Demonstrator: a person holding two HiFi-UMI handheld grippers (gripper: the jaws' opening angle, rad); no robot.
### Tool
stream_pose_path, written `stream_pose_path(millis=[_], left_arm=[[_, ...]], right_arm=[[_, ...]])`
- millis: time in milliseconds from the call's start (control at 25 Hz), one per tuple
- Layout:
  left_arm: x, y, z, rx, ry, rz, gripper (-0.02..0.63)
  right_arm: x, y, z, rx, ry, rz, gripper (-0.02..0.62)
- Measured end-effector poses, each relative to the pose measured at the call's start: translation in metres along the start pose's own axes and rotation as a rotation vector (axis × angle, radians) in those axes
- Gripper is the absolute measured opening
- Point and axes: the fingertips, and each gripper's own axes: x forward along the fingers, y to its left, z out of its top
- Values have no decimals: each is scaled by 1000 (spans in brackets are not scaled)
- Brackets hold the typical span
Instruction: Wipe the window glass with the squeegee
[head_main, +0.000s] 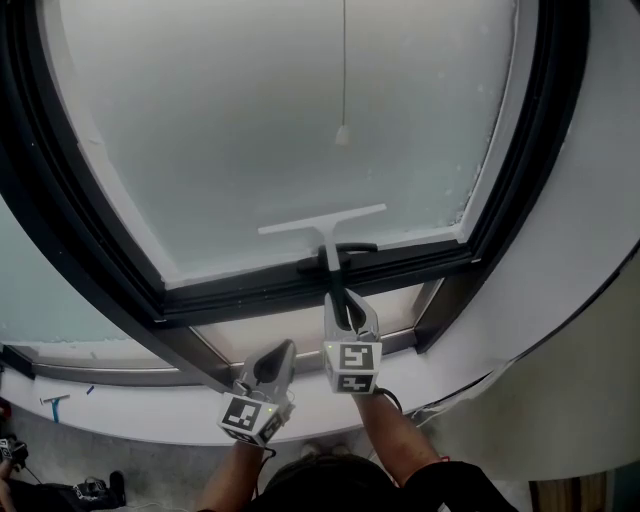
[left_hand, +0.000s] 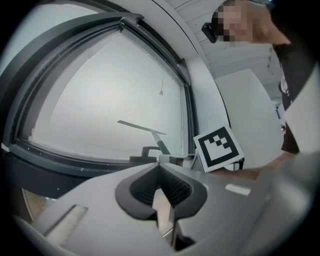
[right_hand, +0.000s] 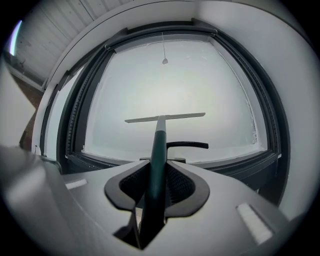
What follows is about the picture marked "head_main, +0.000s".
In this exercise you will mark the black window frame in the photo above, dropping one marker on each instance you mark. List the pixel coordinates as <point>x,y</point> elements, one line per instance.
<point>545,125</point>

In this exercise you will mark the person's left forearm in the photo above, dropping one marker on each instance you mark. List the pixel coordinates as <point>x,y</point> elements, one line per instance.
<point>232,475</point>

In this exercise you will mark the wide frosted window pane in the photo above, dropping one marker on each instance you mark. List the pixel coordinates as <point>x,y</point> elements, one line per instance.
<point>40,290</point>

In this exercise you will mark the frosted window glass pane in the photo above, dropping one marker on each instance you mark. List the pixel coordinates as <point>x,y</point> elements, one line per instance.
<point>225,125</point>

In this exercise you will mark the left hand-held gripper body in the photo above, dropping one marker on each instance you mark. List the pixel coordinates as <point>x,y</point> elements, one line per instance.
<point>240,415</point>

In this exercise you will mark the small blue squeegee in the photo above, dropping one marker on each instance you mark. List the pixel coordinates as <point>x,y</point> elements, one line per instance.
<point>56,407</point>

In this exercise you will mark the person's right forearm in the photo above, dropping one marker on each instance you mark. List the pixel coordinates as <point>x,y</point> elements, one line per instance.
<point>395,440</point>

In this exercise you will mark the person's black shirt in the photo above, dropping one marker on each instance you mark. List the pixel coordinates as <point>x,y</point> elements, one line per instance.
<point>340,485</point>

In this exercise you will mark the white window sill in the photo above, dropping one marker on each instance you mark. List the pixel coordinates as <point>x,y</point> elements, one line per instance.
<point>150,410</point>

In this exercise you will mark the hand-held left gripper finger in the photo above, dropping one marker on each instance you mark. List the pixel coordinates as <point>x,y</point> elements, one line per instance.
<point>287,386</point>
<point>249,374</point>

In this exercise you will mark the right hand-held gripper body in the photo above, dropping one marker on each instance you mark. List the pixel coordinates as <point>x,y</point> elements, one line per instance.
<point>355,357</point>

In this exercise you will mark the clear window pane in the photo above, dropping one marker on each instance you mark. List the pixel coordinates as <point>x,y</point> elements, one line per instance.
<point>302,325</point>
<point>100,356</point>

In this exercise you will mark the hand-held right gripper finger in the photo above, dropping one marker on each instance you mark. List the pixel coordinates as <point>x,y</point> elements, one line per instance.
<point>372,325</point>
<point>331,330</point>

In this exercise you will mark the wooden cabinet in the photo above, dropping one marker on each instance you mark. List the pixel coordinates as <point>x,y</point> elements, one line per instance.
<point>565,497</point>

